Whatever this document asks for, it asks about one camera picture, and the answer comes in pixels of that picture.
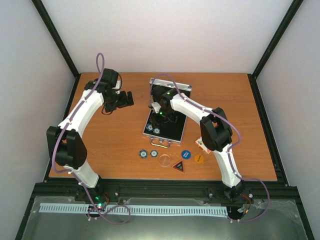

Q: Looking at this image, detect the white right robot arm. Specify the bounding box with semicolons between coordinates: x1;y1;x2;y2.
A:
150;85;244;196

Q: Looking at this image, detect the black aluminium frame rail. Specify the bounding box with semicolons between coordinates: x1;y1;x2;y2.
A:
47;177;301;203

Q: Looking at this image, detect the clear round disc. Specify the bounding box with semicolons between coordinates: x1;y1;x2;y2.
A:
158;154;171;167

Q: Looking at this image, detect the aluminium poker case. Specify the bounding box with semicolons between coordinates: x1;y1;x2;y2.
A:
142;78;192;148

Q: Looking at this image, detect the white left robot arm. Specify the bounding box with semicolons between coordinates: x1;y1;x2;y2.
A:
46;68;134;202

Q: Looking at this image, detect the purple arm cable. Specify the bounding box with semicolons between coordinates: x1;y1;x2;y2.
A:
149;74;271;222
52;52;132;226

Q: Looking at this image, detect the blue round token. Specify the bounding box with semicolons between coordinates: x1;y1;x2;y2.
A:
181;150;192;160

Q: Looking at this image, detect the orange round token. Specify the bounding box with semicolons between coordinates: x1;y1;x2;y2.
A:
194;154;205;164

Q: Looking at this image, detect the pink playing card deck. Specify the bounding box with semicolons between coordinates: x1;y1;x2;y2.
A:
195;137;212;154

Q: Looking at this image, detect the black red triangle token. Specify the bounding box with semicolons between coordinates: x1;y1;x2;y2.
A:
172;160;185;173

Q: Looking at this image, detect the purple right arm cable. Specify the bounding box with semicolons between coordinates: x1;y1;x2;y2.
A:
149;74;271;222

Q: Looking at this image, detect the white cable duct strip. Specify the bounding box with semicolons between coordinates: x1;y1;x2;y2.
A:
38;203;228;218

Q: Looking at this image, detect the blue white poker chip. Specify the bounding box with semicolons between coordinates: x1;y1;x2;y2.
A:
139;149;148;159
150;150;158;158

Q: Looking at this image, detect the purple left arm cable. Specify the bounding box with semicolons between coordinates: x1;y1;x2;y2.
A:
52;52;132;226

